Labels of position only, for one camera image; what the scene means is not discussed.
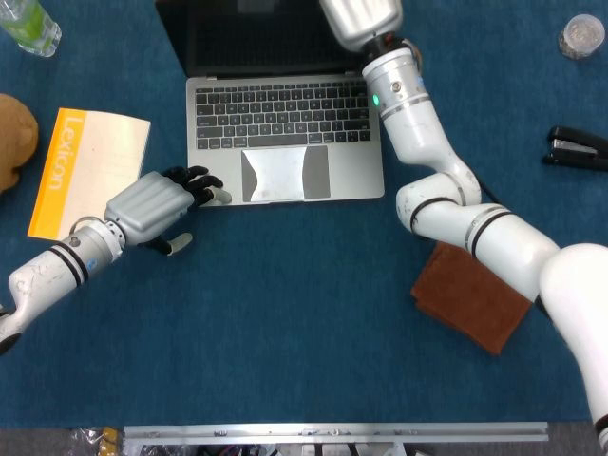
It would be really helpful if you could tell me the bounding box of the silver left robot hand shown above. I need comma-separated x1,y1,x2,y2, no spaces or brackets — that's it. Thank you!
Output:
104,165,234,257

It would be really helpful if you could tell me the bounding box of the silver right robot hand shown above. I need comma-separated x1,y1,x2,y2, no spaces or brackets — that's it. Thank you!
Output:
318,0,405,52

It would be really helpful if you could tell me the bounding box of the silver Apple laptop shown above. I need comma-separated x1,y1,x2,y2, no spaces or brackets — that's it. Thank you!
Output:
155,0,386,207

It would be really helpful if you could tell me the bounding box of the white orange Lexicon book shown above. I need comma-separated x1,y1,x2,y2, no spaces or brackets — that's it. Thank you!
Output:
27,107,152,241

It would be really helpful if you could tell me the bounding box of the brown plush toy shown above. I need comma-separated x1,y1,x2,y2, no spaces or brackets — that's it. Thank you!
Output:
0,93,40,197

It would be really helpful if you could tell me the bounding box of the blue felt table cover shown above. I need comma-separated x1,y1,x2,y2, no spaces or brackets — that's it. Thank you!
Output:
0,0,608,428

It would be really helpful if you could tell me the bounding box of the clear bottle green label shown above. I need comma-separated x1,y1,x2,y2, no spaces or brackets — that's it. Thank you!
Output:
0,0,63,59

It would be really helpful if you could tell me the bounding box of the small clear jar of seeds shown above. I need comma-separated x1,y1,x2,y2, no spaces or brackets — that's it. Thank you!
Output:
558,13,606,61

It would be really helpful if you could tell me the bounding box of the yellow item in plastic bag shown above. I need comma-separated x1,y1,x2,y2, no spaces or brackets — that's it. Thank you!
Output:
66,426,124,456

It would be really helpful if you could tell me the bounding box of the black stapler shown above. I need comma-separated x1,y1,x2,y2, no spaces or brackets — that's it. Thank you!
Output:
541,125,608,173

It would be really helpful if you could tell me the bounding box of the folded brown cloth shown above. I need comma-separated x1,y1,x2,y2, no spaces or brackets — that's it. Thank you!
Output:
409,240,533,356

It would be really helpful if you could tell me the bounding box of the aluminium frame rail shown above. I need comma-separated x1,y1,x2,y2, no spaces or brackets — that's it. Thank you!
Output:
123,422,549,447

